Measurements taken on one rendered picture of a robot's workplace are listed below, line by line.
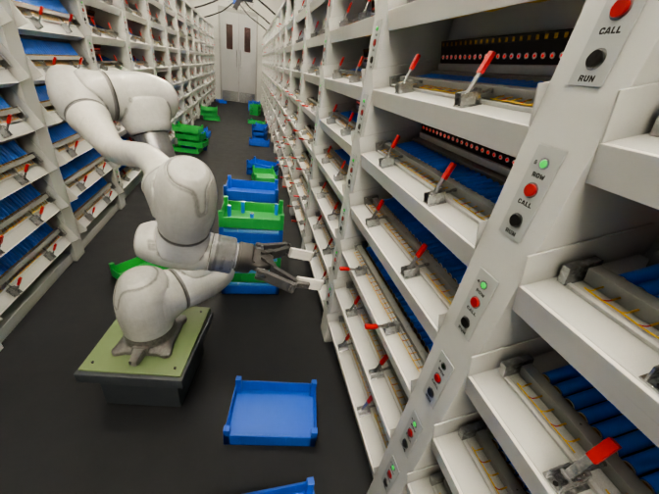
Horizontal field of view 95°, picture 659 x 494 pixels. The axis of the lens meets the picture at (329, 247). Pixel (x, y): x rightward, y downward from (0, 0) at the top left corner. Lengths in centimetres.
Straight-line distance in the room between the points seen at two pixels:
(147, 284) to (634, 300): 105
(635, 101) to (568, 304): 23
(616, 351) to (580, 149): 22
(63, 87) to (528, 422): 121
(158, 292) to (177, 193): 53
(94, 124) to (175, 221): 45
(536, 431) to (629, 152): 37
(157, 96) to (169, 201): 60
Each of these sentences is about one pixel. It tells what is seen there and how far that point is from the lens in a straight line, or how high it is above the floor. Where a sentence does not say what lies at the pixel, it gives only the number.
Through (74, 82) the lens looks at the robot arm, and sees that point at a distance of 110.
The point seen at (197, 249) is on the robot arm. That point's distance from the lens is 70.
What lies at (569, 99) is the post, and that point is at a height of 111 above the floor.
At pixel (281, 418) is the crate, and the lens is 126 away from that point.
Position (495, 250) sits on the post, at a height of 90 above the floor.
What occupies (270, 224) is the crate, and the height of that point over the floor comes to 43.
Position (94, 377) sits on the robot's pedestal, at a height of 19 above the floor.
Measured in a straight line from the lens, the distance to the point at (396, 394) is 97.
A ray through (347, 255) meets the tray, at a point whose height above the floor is 51.
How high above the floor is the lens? 109
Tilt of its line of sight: 30 degrees down
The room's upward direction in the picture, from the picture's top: 9 degrees clockwise
